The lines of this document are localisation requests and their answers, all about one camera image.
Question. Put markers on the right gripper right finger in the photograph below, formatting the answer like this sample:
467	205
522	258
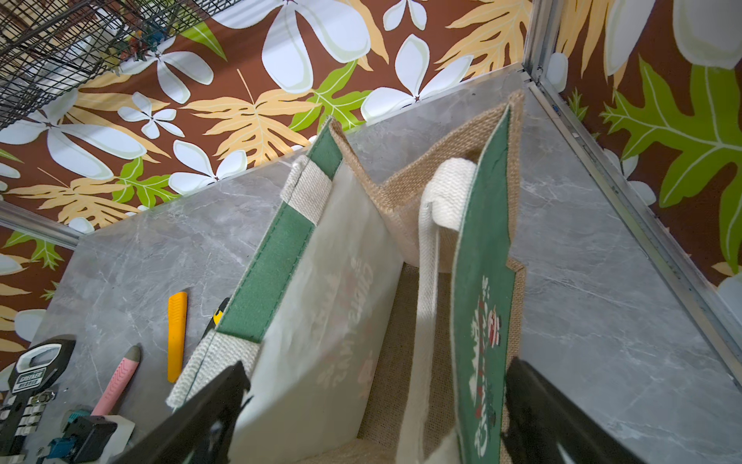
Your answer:
545	426

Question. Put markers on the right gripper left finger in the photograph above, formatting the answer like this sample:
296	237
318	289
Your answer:
202	430

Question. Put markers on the green burlap Christmas tote bag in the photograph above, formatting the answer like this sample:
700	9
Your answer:
376	322

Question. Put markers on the black yellow snap knife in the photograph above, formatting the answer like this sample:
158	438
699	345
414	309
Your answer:
216	317

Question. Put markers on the orange utility knife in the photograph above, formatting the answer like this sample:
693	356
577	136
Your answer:
177	326

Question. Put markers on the teal utility knife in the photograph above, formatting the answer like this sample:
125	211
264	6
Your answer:
89	439

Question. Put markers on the black socket set rail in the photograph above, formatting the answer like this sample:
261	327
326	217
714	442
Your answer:
31	382

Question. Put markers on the black wire basket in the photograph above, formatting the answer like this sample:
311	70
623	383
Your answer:
49	48

